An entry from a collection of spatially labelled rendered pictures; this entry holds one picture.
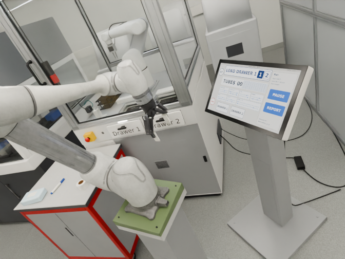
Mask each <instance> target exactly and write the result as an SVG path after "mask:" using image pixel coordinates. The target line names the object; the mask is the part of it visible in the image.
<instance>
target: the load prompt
mask: <svg viewBox="0 0 345 259"><path fill-rule="evenodd" d="M272 72H273V70H269V69H259V68H249V67H239V66H229V65H227V66H226V68H225V72H224V75H228V76H234V77H242V78H248V79H255V80H261V81H268V82H269V81H270V78H271V75H272Z"/></svg>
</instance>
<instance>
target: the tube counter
mask: <svg viewBox="0 0 345 259"><path fill-rule="evenodd" d="M267 86H268V84H266V83H260V82H254V81H248V80H241V79H238V82H237V85H236V88H242V89H247V90H252V91H257V92H260V93H265V92H266V89H267Z"/></svg>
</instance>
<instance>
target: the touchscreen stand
mask: <svg viewBox="0 0 345 259"><path fill-rule="evenodd" d="M244 129H245V133H246V137H247V142H248V147H249V150H250V154H251V159H252V163H253V168H254V172H255V177H256V181H257V186H258V190H259V195H258V196H257V197H256V198H255V199H253V200H252V201H251V202H250V203H249V204H248V205H247V206H246V207H244V208H243V209H242V210H241V211H240V212H239V213H238V214H237V215H235V216H234V217H233V218H232V219H231V220H230V221H229V222H227V225H228V226H229V227H230V228H231V229H232V230H233V231H234V232H236V233H237V234H238V235H239V236H240V237H241V238H242V239H243V240H244V241H245V242H247V243H248V244H249V245H250V246H251V247H252V248H253V249H254V250H255V251H256V252H258V253H259V254H260V255H261V256H262V257H263V258H264V259H291V258H292V257H293V255H294V254H295V253H296V252H297V251H298V250H299V249H300V248H301V247H302V246H303V245H304V244H305V243H306V242H307V241H308V239H309V238H310V237H311V236H312V235H313V234H314V233H315V232H316V231H317V230H318V229H319V228H320V227H321V226H322V224H323V223H324V222H325V221H326V220H327V217H326V216H325V215H323V214H321V213H319V212H318V211H316V210H314V209H312V208H311V207H309V206H307V205H305V204H304V203H303V204H301V203H302V202H300V201H299V200H297V199H295V198H293V197H292V196H291V193H290V185H289V177H288V169H287V164H286V156H285V148H284V141H283V140H279V139H276V138H274V137H271V136H268V135H266V134H263V133H260V132H258V131H255V130H253V129H250V128H247V127H244ZM292 204H294V205H298V204H301V205H299V206H293V205H292Z"/></svg>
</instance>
